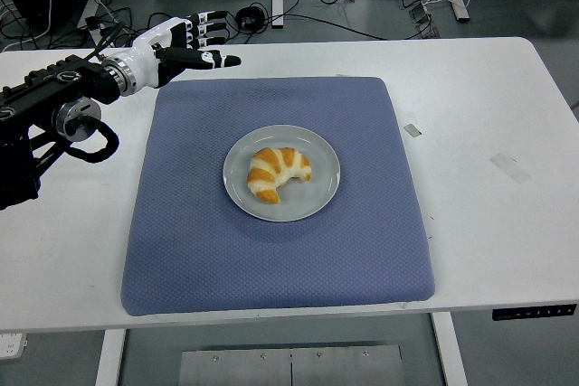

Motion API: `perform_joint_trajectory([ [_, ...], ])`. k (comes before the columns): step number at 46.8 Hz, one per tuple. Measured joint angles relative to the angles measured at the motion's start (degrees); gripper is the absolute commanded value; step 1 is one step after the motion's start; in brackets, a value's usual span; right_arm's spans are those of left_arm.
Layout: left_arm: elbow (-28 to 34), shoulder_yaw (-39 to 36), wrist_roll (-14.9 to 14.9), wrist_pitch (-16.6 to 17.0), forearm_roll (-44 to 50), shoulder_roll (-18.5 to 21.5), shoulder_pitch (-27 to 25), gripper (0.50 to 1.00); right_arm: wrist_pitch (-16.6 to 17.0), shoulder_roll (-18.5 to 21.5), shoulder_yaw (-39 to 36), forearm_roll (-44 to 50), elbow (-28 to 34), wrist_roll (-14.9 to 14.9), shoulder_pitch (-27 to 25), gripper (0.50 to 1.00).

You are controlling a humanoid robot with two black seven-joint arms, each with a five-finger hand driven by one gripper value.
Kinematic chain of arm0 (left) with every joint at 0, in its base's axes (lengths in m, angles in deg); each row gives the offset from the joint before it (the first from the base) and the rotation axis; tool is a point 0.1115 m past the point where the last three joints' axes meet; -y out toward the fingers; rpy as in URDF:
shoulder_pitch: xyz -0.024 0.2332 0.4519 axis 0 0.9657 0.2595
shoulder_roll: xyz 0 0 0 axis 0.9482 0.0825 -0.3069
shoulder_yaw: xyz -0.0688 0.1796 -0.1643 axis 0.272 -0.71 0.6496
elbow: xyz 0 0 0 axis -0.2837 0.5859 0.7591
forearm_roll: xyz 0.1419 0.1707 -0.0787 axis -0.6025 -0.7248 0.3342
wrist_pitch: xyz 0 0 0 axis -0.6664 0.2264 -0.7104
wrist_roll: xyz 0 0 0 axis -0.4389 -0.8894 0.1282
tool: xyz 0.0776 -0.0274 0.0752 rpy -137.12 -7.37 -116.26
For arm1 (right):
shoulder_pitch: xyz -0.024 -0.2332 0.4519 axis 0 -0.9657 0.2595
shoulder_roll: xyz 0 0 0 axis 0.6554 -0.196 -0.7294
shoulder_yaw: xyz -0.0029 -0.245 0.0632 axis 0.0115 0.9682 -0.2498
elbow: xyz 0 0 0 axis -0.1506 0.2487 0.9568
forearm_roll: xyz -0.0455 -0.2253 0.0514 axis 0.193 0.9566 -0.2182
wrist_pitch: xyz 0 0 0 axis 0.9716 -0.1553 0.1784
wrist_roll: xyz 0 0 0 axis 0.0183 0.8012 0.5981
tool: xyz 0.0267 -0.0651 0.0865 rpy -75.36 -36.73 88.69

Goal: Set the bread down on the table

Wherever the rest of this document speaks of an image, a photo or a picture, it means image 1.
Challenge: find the black table control panel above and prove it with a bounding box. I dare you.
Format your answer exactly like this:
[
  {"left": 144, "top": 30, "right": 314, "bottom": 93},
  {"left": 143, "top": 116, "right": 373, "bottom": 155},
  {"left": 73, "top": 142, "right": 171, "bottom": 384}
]
[{"left": 491, "top": 303, "right": 579, "bottom": 322}]

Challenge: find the grey round plate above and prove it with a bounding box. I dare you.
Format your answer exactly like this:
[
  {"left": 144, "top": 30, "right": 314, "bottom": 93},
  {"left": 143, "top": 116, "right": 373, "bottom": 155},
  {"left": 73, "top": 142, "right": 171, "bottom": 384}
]
[{"left": 222, "top": 124, "right": 341, "bottom": 223}]

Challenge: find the large clear tape piece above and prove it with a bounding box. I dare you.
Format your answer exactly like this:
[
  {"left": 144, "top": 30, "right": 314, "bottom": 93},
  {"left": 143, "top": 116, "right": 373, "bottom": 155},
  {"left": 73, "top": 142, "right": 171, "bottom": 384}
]
[{"left": 489, "top": 152, "right": 532, "bottom": 184}]

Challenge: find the croissant bread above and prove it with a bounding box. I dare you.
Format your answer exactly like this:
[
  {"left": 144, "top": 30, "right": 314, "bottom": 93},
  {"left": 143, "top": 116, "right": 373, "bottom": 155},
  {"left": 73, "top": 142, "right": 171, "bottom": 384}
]
[{"left": 246, "top": 146, "right": 313, "bottom": 205}]

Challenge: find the grey metal plate with screws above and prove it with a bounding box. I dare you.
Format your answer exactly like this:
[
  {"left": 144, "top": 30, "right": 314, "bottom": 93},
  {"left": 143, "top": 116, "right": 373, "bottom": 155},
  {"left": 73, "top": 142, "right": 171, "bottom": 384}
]
[{"left": 178, "top": 344, "right": 403, "bottom": 386}]

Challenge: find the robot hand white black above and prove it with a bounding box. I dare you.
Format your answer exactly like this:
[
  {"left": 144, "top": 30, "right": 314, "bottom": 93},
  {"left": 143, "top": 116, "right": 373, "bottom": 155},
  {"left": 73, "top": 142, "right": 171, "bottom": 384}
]
[{"left": 128, "top": 9, "right": 242, "bottom": 89}]

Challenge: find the long black floor cable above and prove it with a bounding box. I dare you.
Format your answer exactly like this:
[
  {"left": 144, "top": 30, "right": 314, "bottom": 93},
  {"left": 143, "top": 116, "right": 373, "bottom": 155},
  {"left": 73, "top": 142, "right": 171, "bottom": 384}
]
[{"left": 260, "top": 13, "right": 390, "bottom": 42}]

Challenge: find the grey foot pedal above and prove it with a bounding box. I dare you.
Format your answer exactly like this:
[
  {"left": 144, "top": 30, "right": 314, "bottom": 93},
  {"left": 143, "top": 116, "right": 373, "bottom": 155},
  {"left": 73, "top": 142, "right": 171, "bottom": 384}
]
[{"left": 408, "top": 3, "right": 441, "bottom": 40}]

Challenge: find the blue quilted mat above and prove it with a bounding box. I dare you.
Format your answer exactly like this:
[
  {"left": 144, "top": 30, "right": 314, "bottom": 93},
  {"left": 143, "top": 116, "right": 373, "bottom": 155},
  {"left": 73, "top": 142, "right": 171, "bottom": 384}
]
[{"left": 120, "top": 76, "right": 437, "bottom": 318}]

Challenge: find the white table leg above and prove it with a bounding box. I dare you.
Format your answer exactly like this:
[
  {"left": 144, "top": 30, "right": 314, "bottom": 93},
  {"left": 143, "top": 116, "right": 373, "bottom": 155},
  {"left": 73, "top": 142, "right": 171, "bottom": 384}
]
[
  {"left": 430, "top": 312, "right": 470, "bottom": 386},
  {"left": 94, "top": 328, "right": 128, "bottom": 386}
]

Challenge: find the white power strip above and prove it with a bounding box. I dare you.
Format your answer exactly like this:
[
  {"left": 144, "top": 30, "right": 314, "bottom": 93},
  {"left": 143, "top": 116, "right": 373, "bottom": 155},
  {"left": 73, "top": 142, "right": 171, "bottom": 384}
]
[{"left": 0, "top": 333, "right": 27, "bottom": 362}]

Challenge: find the coiled black cable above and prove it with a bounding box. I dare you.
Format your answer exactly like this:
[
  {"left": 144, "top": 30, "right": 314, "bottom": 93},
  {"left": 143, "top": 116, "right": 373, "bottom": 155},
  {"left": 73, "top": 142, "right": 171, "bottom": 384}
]
[{"left": 235, "top": 5, "right": 270, "bottom": 33}]

